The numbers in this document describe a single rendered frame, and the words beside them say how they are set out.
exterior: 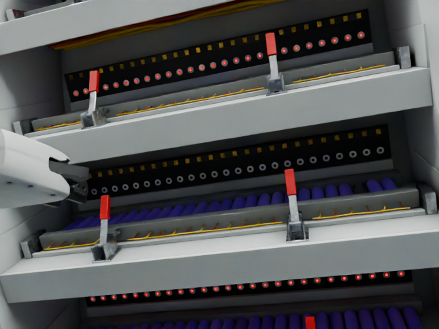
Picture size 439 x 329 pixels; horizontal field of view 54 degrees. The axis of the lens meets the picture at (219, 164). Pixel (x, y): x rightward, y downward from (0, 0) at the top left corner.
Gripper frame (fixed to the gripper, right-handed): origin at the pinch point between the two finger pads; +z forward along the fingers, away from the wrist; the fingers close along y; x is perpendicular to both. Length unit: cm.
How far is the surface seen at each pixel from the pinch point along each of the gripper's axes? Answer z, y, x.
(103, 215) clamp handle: 9.8, 0.1, -1.4
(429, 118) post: 10.2, 44.7, 5.4
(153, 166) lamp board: 21.2, 3.1, 8.6
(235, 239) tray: 11.9, 18.4, -6.6
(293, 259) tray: 9.5, 25.9, -10.1
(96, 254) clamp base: 9.3, -0.7, -6.9
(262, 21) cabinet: 21.3, 24.8, 32.3
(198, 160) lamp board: 21.2, 11.3, 8.4
